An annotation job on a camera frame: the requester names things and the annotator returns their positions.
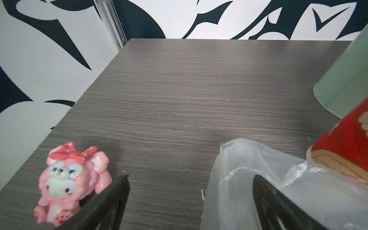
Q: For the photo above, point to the clear plastic carrier bag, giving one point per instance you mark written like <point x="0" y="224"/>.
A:
<point x="332" y="199"/>

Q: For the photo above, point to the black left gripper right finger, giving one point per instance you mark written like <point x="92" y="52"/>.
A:
<point x="277" y="212"/>

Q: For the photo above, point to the red milk tea cup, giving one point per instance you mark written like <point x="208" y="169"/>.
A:
<point x="344" y="148"/>

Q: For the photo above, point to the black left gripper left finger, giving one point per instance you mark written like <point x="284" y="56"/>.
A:
<point x="105" y="211"/>

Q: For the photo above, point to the green straw holder cup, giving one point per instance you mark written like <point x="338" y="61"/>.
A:
<point x="345" y="85"/>

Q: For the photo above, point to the pink plush toy figure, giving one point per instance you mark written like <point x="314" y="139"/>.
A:
<point x="70" y="177"/>

